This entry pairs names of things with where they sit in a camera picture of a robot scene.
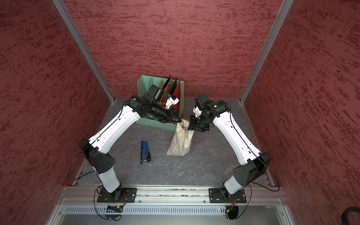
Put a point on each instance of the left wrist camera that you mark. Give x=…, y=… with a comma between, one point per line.
x=157, y=96

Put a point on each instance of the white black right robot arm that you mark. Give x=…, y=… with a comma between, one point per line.
x=253, y=163

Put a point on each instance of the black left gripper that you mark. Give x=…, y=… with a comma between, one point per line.
x=168, y=117

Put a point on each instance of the beige cloth soil bag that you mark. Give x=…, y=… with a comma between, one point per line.
x=182, y=140

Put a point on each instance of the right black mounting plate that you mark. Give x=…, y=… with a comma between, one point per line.
x=218, y=195

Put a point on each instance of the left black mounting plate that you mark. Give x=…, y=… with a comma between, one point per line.
x=120, y=195

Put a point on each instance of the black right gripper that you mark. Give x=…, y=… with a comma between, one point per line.
x=194, y=126

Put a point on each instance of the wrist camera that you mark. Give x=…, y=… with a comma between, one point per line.
x=201, y=102
x=157, y=96

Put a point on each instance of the black mounting plate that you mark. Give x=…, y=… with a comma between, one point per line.
x=218, y=195
x=120, y=195

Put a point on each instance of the red folder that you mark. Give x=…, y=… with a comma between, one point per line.
x=177, y=93

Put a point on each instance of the right aluminium corner post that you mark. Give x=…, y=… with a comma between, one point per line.
x=279, y=20

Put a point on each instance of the orange folder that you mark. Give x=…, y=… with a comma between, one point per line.
x=166, y=89

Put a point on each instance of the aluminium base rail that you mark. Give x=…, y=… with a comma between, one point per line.
x=169, y=195

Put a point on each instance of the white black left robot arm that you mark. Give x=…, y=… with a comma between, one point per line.
x=96, y=149

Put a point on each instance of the blue black stapler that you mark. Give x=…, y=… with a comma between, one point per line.
x=145, y=152

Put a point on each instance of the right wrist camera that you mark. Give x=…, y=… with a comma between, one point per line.
x=201, y=102

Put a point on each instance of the green perforated file organizer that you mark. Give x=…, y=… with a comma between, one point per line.
x=152, y=113

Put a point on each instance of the left aluminium corner post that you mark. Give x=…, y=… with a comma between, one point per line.
x=65, y=15

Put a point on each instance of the aluminium corner post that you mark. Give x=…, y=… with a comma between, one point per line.
x=279, y=20
x=65, y=15

